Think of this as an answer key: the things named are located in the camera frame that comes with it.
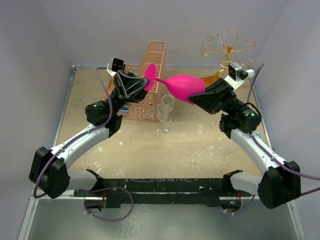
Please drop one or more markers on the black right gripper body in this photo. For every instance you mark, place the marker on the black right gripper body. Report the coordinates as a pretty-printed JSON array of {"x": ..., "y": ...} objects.
[{"x": 232, "y": 107}]

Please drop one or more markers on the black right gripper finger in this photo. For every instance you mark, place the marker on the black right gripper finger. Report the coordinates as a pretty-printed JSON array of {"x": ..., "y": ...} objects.
[
  {"x": 214, "y": 103},
  {"x": 212, "y": 94}
]

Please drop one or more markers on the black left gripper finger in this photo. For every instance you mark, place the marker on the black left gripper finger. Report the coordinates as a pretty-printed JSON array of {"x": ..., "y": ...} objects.
[
  {"x": 136, "y": 95},
  {"x": 143, "y": 81}
]

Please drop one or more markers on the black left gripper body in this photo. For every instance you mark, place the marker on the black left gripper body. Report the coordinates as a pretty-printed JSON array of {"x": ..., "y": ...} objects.
[{"x": 117, "y": 98}]

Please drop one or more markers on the clear wine glass back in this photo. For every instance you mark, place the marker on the clear wine glass back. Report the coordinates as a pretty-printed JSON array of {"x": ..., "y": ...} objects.
[{"x": 162, "y": 115}]

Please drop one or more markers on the clear round wine glass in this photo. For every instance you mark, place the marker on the clear round wine glass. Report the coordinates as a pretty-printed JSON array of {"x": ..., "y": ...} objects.
[{"x": 168, "y": 100}]

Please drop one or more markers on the pink wine glass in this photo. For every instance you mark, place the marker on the pink wine glass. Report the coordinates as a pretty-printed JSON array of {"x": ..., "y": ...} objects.
[{"x": 180, "y": 86}]

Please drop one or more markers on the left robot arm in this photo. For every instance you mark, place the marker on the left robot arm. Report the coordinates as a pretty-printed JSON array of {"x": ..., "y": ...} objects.
[{"x": 49, "y": 169}]

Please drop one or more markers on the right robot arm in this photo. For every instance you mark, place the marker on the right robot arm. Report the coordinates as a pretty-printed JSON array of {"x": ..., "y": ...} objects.
[{"x": 279, "y": 182}]

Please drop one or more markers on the wooden rack base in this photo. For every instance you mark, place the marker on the wooden rack base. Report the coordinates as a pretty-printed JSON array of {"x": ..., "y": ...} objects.
[{"x": 209, "y": 80}]

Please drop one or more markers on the clear wine glass far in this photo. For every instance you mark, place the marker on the clear wine glass far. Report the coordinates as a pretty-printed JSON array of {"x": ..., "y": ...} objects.
[{"x": 209, "y": 41}]

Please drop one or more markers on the peach plastic file organizer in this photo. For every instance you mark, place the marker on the peach plastic file organizer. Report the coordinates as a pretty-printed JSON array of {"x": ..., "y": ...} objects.
[{"x": 145, "y": 110}]

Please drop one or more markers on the blue white small jar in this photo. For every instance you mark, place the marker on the blue white small jar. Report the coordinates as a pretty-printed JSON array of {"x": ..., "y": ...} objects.
[{"x": 258, "y": 134}]

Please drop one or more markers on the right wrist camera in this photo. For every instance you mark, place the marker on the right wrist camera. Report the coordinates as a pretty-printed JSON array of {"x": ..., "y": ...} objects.
[{"x": 237, "y": 75}]

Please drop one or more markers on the gold wire wine glass rack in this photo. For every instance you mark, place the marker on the gold wire wine glass rack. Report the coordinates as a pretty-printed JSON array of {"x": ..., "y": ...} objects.
[{"x": 225, "y": 51}]

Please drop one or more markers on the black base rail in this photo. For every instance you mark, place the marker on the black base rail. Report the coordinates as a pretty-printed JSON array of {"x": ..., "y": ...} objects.
[{"x": 210, "y": 192}]

